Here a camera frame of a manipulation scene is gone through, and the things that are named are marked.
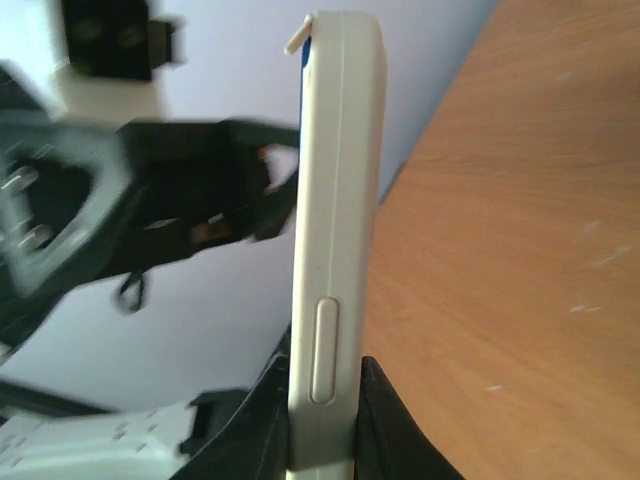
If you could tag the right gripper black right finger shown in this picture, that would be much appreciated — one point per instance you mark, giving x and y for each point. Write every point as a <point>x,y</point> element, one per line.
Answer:
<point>389,443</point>

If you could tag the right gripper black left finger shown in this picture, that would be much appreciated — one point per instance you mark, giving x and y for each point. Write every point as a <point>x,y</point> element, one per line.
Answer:
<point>240,434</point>

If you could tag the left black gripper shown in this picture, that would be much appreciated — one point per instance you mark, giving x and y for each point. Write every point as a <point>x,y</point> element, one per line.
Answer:
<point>82,202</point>

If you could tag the beige phone case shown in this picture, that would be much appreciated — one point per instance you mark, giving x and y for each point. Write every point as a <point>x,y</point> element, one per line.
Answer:
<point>339,162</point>

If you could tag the black screen phone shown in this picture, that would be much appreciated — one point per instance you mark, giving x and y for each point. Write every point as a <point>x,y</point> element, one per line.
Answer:
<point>306,47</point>

